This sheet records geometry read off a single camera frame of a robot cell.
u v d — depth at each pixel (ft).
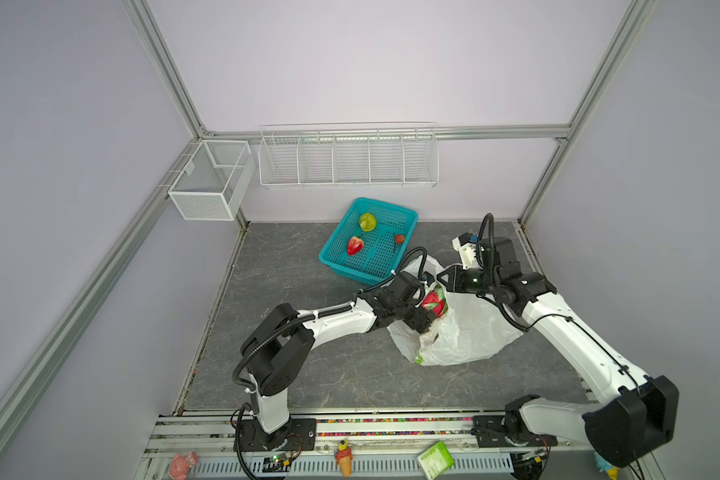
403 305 2.36
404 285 2.22
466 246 2.32
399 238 3.69
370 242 3.78
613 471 2.19
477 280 2.16
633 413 1.27
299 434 2.42
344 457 2.26
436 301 2.71
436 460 2.25
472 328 2.59
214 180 3.41
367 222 3.70
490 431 2.42
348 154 3.17
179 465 2.26
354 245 3.56
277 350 1.54
